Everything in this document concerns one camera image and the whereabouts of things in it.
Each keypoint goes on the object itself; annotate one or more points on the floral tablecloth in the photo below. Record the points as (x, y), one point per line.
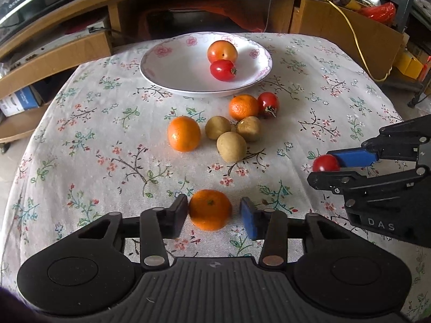
(101, 141)

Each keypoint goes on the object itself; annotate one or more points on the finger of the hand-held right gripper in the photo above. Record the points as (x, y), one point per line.
(357, 157)
(331, 180)

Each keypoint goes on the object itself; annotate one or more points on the brown kiwi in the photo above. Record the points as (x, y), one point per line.
(249, 129)
(231, 147)
(218, 127)

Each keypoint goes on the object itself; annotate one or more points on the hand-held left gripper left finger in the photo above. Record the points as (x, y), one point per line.
(178, 217)

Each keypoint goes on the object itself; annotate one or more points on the red tomato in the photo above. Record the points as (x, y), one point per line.
(222, 70)
(268, 103)
(325, 164)

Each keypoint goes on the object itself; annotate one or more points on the white floral bowl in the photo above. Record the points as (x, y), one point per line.
(175, 64)

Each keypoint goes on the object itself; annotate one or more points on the black television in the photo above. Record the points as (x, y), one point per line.
(33, 1)

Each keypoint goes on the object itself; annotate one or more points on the silver media player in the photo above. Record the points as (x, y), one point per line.
(50, 48)

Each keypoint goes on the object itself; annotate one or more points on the mandarin orange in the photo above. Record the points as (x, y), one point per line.
(210, 210)
(243, 107)
(184, 133)

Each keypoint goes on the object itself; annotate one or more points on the yellow box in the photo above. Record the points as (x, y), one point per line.
(409, 64)

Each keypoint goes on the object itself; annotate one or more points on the red plastic bag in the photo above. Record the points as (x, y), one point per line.
(378, 12)

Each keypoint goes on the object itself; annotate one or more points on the blue white box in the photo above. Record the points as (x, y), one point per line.
(18, 101)

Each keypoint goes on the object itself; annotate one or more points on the wooden cabinet door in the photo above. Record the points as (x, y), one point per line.
(343, 33)

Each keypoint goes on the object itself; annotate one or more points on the black appliance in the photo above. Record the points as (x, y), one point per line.
(192, 23)

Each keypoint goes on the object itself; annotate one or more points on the red yellow peach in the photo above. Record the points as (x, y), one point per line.
(222, 50)

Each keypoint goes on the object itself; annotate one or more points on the black metal rack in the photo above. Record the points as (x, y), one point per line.
(409, 0)

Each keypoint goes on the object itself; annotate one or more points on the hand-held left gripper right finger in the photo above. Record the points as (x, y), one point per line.
(248, 222)

